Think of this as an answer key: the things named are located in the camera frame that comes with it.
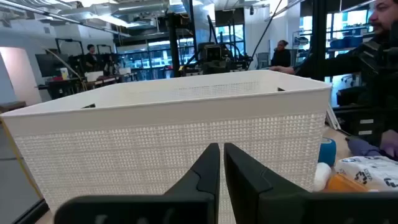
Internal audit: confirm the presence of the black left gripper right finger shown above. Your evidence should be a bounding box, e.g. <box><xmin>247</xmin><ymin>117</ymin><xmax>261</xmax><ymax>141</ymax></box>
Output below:
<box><xmin>223</xmin><ymin>142</ymin><xmax>398</xmax><ymax>224</ymax></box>

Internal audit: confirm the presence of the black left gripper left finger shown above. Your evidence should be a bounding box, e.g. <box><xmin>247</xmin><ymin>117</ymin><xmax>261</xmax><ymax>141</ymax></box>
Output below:
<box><xmin>54</xmin><ymin>142</ymin><xmax>221</xmax><ymax>224</ymax></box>

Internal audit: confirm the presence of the white bottle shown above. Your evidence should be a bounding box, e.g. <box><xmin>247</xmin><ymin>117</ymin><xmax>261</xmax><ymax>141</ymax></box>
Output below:
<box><xmin>312</xmin><ymin>161</ymin><xmax>333</xmax><ymax>192</ymax></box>

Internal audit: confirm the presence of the white printed plastic package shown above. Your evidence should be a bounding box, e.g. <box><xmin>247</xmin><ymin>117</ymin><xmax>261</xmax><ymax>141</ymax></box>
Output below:
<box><xmin>334</xmin><ymin>155</ymin><xmax>398</xmax><ymax>193</ymax></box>

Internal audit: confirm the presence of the white perforated plastic basket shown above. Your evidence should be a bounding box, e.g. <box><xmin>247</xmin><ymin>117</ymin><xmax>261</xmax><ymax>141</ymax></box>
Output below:
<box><xmin>0</xmin><ymin>68</ymin><xmax>333</xmax><ymax>224</ymax></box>

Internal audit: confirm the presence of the blue storage bin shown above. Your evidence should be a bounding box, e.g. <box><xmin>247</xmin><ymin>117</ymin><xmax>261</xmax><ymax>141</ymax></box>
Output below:
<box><xmin>341</xmin><ymin>35</ymin><xmax>364</xmax><ymax>49</ymax></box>

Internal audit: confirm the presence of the grey chair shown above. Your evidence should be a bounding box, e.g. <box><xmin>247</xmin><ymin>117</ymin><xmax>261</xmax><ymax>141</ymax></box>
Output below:
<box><xmin>257</xmin><ymin>52</ymin><xmax>271</xmax><ymax>70</ymax></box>

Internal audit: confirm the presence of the person's hand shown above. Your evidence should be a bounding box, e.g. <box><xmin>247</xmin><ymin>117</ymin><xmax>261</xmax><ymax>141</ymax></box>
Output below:
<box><xmin>379</xmin><ymin>129</ymin><xmax>398</xmax><ymax>161</ymax></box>
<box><xmin>269</xmin><ymin>65</ymin><xmax>295</xmax><ymax>75</ymax></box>

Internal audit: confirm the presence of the person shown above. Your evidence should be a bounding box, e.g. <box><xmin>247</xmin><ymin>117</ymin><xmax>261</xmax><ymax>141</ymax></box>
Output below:
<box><xmin>84</xmin><ymin>44</ymin><xmax>99</xmax><ymax>73</ymax></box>
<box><xmin>270</xmin><ymin>39</ymin><xmax>292</xmax><ymax>68</ymax></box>
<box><xmin>269</xmin><ymin>0</ymin><xmax>398</xmax><ymax>161</ymax></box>

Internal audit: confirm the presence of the orange pill bottle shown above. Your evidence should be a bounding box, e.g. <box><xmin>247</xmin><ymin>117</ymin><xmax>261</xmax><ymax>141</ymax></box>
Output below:
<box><xmin>323</xmin><ymin>173</ymin><xmax>371</xmax><ymax>193</ymax></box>

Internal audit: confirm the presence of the white box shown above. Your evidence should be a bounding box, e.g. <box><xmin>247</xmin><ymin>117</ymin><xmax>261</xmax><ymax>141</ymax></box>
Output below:
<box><xmin>84</xmin><ymin>70</ymin><xmax>104</xmax><ymax>82</ymax></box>

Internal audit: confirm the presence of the black drawer unit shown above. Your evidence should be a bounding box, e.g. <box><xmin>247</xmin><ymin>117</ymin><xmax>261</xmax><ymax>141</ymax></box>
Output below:
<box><xmin>334</xmin><ymin>86</ymin><xmax>387</xmax><ymax>138</ymax></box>

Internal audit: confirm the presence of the black monitor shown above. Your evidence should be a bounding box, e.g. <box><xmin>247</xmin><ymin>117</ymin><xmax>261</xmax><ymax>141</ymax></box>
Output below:
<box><xmin>34</xmin><ymin>53</ymin><xmax>70</xmax><ymax>78</ymax></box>

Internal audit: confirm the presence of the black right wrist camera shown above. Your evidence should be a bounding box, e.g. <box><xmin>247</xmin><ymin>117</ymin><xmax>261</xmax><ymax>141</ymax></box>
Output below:
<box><xmin>205</xmin><ymin>44</ymin><xmax>222</xmax><ymax>62</ymax></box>

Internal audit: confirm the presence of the black aluminium table frame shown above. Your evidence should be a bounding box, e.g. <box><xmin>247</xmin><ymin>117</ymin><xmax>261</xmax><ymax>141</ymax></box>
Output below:
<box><xmin>164</xmin><ymin>0</ymin><xmax>327</xmax><ymax>82</ymax></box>

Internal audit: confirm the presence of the yellow cable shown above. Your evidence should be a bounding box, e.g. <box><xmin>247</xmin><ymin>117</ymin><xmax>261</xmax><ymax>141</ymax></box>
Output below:
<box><xmin>0</xmin><ymin>117</ymin><xmax>43</xmax><ymax>200</ymax></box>

